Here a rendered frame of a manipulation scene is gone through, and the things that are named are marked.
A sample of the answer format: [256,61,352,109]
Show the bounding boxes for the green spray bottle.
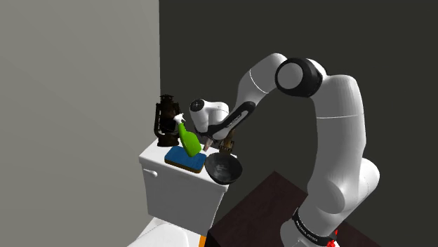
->
[172,113,203,158]

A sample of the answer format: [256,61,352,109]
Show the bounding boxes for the brown wooden object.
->
[218,129,238,154]

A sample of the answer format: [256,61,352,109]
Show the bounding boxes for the blue sponge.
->
[164,145,208,174]

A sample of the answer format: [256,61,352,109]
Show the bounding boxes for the black bowl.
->
[204,152,244,186]

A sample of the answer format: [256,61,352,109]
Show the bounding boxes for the dark brown lantern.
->
[153,93,183,148]

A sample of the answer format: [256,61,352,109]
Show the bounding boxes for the white toilet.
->
[126,137,239,247]

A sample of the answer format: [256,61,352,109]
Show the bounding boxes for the dark robot stand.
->
[206,170,381,247]

